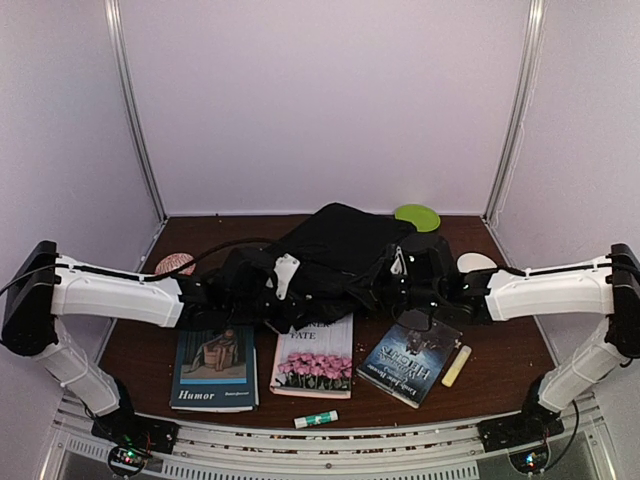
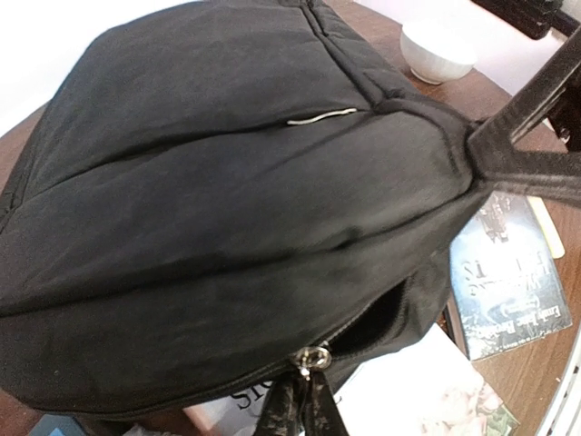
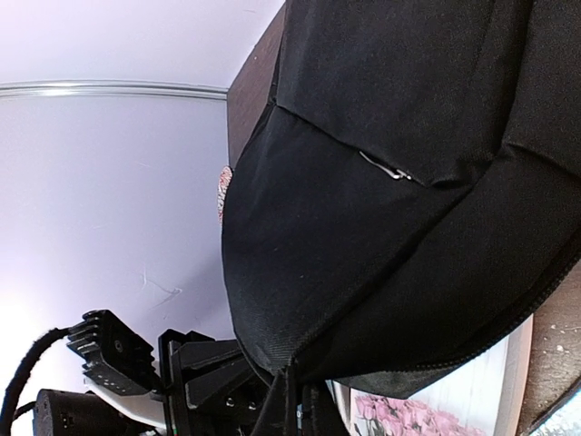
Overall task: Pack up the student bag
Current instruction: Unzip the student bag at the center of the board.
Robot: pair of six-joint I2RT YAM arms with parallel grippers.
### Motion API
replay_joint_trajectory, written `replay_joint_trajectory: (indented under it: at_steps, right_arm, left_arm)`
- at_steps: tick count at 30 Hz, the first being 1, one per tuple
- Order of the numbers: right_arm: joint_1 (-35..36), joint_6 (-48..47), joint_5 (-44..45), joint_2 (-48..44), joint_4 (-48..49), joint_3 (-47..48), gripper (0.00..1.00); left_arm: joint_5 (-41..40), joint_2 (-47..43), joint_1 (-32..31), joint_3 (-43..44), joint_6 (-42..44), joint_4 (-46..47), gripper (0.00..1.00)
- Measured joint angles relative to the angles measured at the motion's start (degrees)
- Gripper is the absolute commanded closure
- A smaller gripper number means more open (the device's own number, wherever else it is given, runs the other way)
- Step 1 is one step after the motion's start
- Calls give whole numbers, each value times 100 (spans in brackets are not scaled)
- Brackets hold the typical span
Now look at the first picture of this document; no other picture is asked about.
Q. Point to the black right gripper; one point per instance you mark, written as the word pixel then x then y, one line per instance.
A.
pixel 378 278

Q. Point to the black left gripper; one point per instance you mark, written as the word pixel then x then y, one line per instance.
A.
pixel 294 304

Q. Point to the black student backpack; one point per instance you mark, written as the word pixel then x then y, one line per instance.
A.
pixel 340 250

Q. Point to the pink roses Designer Fate book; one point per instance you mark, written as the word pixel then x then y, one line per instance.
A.
pixel 315 361

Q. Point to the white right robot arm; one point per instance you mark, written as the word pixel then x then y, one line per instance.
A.
pixel 606 285

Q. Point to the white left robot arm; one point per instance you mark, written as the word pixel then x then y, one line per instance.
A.
pixel 49 286

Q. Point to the white bowl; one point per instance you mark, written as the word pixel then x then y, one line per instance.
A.
pixel 472 261

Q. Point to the green plate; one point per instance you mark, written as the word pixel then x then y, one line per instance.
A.
pixel 423 218

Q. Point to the blue Humor book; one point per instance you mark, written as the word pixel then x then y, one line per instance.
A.
pixel 215 371

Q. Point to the dark Wuthering Heights book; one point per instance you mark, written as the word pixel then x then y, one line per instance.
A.
pixel 410 357

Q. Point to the yellow highlighter marker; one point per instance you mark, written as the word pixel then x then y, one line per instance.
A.
pixel 456 367

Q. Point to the green white glue stick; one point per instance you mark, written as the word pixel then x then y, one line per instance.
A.
pixel 316 419

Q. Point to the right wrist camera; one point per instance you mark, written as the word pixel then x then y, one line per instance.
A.
pixel 398 266

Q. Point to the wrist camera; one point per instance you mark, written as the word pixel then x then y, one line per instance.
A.
pixel 284 270
pixel 398 266

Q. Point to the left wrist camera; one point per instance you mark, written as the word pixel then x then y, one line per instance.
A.
pixel 284 270

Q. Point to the right aluminium frame post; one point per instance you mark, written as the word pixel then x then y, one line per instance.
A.
pixel 515 128

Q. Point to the aluminium frame post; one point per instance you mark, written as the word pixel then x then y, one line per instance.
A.
pixel 117 39
pixel 515 128

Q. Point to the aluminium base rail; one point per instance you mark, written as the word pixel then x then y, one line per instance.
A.
pixel 449 450

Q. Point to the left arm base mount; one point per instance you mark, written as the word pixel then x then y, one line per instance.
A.
pixel 142 433

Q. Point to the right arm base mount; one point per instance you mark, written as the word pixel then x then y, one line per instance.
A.
pixel 518 429

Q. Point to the left aluminium frame post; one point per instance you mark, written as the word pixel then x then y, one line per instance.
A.
pixel 117 39

